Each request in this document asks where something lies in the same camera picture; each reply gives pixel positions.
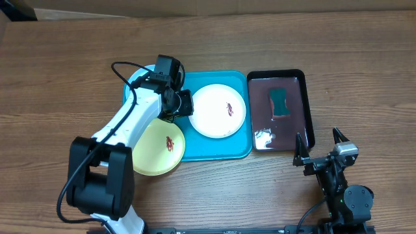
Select cardboard panel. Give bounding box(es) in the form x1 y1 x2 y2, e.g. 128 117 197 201
26 0 415 17

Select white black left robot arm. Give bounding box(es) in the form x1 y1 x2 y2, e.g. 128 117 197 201
57 88 193 233

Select yellow plate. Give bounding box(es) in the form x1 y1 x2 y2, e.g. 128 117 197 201
133 119 186 176

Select white plate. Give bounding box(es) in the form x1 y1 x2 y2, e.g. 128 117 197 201
189 84 247 138

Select black tray with water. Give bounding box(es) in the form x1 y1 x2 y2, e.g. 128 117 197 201
247 69 316 151

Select green sponge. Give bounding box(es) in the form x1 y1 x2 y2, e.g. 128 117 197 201
269 88 290 120

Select light blue plate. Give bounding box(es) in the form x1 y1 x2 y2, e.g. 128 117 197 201
122 64 155 103

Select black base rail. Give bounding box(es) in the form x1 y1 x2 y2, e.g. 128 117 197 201
86 224 376 234

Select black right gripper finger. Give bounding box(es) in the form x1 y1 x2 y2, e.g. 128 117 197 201
292 133 310 166
332 127 349 144

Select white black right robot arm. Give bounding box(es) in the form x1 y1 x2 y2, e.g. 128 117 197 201
293 127 376 233

